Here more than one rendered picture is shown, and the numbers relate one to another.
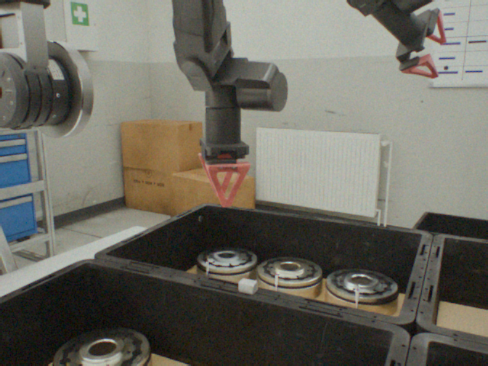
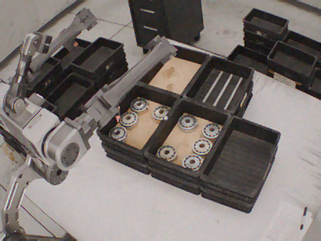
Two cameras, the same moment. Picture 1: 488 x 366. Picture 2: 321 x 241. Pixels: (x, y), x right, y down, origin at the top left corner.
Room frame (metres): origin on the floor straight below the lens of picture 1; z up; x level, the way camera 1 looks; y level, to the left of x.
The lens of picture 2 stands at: (0.21, 1.21, 2.35)
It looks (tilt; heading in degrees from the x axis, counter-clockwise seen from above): 49 degrees down; 282
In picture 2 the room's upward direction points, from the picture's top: 11 degrees counter-clockwise
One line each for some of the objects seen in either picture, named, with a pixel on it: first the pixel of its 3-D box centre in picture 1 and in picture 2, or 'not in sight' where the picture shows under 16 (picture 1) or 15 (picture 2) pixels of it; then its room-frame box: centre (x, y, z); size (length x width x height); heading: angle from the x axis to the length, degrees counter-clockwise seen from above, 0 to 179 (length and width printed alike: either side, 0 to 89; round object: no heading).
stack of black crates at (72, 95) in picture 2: not in sight; (72, 107); (1.35, -0.69, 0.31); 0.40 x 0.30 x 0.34; 58
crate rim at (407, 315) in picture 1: (272, 250); (137, 115); (0.60, -0.05, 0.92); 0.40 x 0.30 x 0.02; 64
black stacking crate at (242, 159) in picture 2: not in sight; (243, 160); (0.06, 0.22, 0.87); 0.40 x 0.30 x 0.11; 64
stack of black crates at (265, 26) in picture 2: not in sight; (266, 38); (-0.36, -1.47, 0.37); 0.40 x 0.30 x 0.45; 149
